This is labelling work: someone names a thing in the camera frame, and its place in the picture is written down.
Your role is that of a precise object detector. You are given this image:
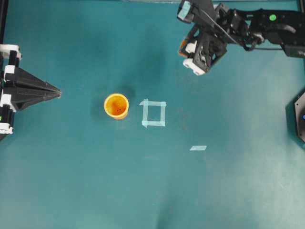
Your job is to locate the black right frame post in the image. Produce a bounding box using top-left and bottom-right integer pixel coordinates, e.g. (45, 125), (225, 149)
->
(298, 0), (305, 12)

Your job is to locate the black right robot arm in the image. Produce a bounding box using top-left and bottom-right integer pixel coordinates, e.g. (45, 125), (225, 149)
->
(177, 0), (305, 75)

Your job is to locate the black frame post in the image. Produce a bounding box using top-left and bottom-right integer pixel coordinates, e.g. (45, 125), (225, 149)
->
(298, 0), (305, 12)
(0, 0), (9, 44)

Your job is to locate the light blue tape strip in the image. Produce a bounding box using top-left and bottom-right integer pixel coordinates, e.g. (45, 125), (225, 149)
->
(190, 146), (207, 151)

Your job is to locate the orange plastic cup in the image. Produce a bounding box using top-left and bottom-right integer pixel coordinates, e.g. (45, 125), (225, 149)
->
(104, 93), (129, 120)

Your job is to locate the orange cube block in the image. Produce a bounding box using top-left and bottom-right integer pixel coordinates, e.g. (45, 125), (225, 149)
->
(178, 37), (192, 58)

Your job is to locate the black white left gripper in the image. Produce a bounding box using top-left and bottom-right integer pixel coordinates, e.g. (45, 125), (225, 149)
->
(0, 44), (61, 141)

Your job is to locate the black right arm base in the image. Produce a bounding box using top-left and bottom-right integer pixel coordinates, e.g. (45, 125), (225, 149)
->
(285, 89), (305, 148)

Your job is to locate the black left frame post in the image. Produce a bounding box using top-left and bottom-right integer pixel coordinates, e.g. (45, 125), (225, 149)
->
(0, 0), (9, 44)

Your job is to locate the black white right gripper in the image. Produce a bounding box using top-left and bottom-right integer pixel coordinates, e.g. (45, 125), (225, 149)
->
(177, 0), (250, 75)

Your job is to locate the light blue tape square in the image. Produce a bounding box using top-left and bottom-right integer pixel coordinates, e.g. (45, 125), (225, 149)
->
(140, 99), (167, 128)

